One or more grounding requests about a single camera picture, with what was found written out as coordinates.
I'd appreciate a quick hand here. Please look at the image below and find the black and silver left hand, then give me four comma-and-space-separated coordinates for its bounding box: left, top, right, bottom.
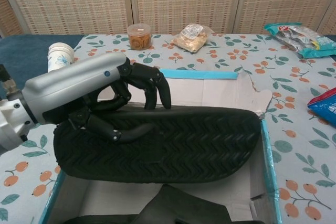
22, 52, 173, 145

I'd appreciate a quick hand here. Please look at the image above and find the black rubber slipper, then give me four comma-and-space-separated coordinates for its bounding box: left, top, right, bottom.
53, 104, 262, 184
62, 184, 238, 224

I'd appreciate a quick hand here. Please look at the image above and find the blue and white shoe box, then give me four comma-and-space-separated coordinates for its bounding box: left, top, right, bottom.
38, 68, 279, 224

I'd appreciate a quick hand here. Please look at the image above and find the stack of white paper cups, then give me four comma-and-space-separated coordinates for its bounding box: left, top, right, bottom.
47, 42, 75, 74

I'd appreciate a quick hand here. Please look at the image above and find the clear jar of brown snacks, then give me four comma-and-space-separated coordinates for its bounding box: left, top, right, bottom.
128, 24, 153, 51

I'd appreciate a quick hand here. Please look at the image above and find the clear bag of beige snacks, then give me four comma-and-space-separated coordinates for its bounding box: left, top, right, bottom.
172, 24, 215, 54

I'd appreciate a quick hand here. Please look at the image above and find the teal bag of dried fish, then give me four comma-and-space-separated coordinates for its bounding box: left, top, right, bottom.
264, 22, 336, 59

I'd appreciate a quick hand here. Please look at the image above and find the floral patterned tablecloth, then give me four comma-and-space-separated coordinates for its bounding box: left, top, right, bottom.
0, 34, 336, 224

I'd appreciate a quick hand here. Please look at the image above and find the blue and red snack bag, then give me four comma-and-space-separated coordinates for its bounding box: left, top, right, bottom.
307, 87, 336, 125

